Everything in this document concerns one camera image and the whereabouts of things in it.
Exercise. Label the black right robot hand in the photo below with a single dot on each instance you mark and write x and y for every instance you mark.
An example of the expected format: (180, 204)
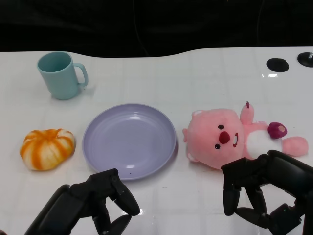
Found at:
(281, 171)

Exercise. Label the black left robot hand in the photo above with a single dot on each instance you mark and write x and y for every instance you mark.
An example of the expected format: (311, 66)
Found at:
(80, 200)

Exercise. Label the pink plush beaver doll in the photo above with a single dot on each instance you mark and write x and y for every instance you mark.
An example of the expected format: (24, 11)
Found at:
(210, 137)

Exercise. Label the purple plastic plate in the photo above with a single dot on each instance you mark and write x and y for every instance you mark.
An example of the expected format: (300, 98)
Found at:
(129, 142)

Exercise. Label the orange white pumpkin toy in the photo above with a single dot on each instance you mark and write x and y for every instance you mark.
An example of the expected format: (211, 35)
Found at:
(46, 149)

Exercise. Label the black round table grommet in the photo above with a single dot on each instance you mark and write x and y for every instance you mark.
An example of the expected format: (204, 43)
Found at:
(305, 58)
(277, 65)

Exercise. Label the teal plastic mug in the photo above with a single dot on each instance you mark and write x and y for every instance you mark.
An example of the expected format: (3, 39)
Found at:
(58, 78)

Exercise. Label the black backdrop cloth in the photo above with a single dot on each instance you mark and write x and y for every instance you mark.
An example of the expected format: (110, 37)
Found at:
(97, 24)

